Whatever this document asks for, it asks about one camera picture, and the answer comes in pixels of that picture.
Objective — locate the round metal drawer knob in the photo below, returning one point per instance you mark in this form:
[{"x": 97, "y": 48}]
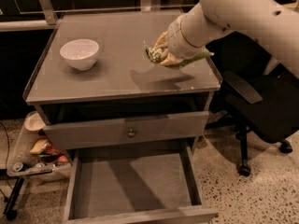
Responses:
[{"x": 131, "y": 133}]

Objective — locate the soda can in bin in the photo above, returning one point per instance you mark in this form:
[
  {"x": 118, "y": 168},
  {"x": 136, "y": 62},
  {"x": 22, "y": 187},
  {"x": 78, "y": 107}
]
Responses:
[{"x": 19, "y": 167}]

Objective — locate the yellow snack bag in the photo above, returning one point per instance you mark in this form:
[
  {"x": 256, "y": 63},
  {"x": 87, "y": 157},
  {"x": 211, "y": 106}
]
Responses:
[{"x": 39, "y": 146}]

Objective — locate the metal rail frame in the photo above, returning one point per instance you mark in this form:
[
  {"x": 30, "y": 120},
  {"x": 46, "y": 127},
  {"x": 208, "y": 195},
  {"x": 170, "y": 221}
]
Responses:
[{"x": 23, "y": 15}]

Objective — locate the green jalapeno chip bag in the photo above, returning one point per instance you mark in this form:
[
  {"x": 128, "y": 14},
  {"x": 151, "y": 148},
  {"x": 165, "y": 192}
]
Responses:
[{"x": 157, "y": 54}]

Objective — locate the white ceramic bowl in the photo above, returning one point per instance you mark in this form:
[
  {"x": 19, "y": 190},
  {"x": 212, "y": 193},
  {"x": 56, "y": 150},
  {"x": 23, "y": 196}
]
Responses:
[{"x": 80, "y": 54}]

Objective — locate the black office chair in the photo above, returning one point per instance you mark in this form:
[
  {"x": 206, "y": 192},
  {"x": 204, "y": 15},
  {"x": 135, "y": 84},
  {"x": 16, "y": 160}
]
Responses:
[{"x": 264, "y": 104}]

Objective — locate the black stand leg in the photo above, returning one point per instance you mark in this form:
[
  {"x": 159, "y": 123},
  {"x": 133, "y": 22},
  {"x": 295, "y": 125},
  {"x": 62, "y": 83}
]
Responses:
[{"x": 9, "y": 211}]

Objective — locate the white bowl in bin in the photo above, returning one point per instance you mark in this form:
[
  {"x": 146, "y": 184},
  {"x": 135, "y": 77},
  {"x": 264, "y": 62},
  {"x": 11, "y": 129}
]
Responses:
[{"x": 34, "y": 122}]

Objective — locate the red snack bag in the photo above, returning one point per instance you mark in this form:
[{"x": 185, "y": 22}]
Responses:
[{"x": 52, "y": 150}]

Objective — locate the grey open middle drawer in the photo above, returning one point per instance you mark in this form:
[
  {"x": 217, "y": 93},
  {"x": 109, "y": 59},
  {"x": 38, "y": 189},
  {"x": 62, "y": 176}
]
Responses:
[{"x": 156, "y": 184}]

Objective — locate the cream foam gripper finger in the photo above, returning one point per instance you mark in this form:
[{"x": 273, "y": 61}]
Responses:
[
  {"x": 161, "y": 40},
  {"x": 170, "y": 60}
]

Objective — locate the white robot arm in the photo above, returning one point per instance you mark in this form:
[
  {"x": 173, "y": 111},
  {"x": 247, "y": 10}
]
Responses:
[{"x": 273, "y": 26}]

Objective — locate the grey top drawer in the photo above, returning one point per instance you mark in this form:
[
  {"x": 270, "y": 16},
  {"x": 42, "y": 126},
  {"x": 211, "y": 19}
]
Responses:
[{"x": 109, "y": 132}]

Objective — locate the grey drawer cabinet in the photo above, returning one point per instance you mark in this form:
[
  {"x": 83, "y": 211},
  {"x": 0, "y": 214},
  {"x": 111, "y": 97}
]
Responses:
[{"x": 123, "y": 83}]

